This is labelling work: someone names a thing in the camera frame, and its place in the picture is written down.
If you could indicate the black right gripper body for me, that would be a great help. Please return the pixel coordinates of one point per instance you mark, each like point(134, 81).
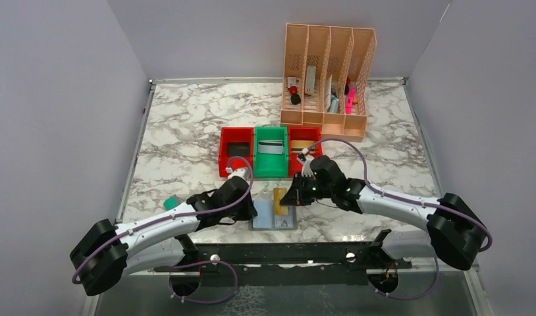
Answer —
point(295, 194)

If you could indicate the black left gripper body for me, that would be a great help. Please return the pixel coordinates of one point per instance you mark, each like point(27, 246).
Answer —
point(246, 209)

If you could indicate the grey card holder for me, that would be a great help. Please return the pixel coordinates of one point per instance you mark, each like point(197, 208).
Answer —
point(266, 219)

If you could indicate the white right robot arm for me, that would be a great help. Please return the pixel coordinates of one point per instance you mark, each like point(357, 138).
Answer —
point(444, 228)

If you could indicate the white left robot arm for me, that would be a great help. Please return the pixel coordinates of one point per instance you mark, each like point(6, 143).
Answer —
point(107, 252)

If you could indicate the black card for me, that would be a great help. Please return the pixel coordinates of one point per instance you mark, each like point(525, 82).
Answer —
point(241, 149)

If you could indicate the gold striped card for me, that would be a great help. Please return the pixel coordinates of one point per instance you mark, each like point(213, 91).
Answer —
point(297, 146)

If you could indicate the silver striped card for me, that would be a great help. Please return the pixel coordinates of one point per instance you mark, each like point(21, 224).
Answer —
point(273, 147)

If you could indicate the green plastic bin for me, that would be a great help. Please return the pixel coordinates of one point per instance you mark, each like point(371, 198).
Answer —
point(267, 165)

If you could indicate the red plastic bin left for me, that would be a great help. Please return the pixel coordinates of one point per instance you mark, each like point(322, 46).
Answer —
point(234, 134)

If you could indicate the red plastic bin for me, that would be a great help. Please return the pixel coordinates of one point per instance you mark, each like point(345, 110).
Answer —
point(234, 134)
point(299, 133)

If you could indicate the red plastic bin right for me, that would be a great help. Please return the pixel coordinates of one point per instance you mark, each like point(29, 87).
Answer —
point(299, 133)

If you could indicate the teal eraser block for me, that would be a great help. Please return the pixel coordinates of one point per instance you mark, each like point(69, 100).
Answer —
point(171, 203)

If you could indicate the teal pen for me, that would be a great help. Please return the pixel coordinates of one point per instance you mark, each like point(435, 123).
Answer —
point(334, 104)

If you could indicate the red black marker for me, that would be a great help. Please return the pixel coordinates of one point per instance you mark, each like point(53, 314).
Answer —
point(295, 98)

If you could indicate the pink highlighter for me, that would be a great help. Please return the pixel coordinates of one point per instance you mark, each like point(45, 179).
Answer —
point(350, 99)

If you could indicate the white red box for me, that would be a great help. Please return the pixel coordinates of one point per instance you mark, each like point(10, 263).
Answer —
point(309, 82)

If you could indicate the peach desk organizer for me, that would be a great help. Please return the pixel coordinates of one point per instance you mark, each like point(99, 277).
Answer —
point(343, 57)

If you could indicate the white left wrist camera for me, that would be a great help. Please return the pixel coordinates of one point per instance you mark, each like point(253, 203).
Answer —
point(243, 173)

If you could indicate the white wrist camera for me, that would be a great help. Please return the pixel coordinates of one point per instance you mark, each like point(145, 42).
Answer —
point(243, 173)
point(306, 160)

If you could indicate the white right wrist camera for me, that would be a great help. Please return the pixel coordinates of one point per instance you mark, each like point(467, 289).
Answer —
point(306, 160)

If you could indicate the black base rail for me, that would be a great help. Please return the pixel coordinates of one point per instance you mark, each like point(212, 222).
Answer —
point(286, 264)

